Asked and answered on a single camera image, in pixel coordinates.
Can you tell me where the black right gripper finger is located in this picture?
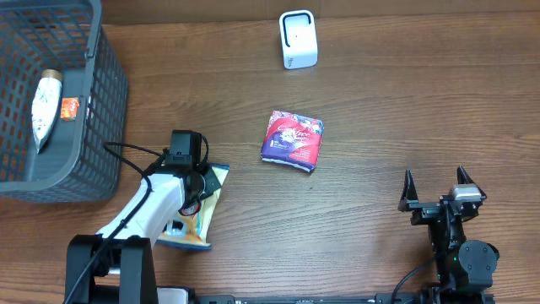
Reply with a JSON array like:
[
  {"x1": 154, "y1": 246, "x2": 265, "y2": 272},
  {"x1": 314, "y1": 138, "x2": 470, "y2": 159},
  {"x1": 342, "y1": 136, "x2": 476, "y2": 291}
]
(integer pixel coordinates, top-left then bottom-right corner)
[
  {"x1": 456, "y1": 166, "x2": 487, "y2": 199},
  {"x1": 397, "y1": 169, "x2": 420, "y2": 212}
]

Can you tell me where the gold blue wipes packet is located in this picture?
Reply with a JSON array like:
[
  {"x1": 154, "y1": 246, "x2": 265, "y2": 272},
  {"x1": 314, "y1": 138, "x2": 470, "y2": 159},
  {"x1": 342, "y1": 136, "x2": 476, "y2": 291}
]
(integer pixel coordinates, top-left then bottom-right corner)
[{"x1": 157, "y1": 163, "x2": 230, "y2": 251}]

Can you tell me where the red purple pad package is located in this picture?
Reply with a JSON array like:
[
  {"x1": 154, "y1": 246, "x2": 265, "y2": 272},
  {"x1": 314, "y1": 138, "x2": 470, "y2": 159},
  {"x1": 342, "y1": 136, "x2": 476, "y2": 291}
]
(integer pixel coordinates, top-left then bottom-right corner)
[{"x1": 261, "y1": 111, "x2": 324, "y2": 173}]

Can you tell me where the small orange packet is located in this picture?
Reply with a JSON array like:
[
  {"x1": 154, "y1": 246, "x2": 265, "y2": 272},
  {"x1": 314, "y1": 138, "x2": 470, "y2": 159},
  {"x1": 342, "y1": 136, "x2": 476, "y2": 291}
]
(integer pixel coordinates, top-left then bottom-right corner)
[{"x1": 60, "y1": 97, "x2": 80, "y2": 122}]

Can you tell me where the white tube with gold cap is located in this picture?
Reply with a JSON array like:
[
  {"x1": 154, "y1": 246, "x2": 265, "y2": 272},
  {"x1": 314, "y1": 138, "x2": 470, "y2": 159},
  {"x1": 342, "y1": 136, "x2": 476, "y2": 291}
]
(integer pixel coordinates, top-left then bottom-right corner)
[{"x1": 31, "y1": 69, "x2": 62, "y2": 154}]

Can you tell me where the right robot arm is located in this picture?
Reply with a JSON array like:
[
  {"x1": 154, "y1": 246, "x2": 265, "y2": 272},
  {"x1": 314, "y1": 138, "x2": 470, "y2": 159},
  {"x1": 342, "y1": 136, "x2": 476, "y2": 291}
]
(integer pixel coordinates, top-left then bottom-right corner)
[{"x1": 390, "y1": 166, "x2": 500, "y2": 303}]

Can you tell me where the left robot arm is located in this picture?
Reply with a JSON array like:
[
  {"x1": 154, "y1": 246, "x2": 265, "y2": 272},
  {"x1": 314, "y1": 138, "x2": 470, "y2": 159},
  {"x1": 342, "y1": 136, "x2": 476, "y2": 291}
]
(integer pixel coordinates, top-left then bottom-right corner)
[{"x1": 64, "y1": 164, "x2": 230, "y2": 304}]

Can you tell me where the white barcode scanner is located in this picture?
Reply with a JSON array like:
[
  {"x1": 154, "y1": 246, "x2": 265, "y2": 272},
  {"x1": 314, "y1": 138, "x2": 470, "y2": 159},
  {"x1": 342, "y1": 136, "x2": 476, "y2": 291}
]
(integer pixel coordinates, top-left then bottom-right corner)
[{"x1": 278, "y1": 9, "x2": 318, "y2": 70}]

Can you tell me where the grey plastic shopping basket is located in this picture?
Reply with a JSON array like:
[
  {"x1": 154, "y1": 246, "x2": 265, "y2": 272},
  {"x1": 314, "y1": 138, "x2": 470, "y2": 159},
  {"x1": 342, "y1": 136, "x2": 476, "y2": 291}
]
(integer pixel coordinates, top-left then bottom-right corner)
[{"x1": 1, "y1": 1, "x2": 128, "y2": 203}]

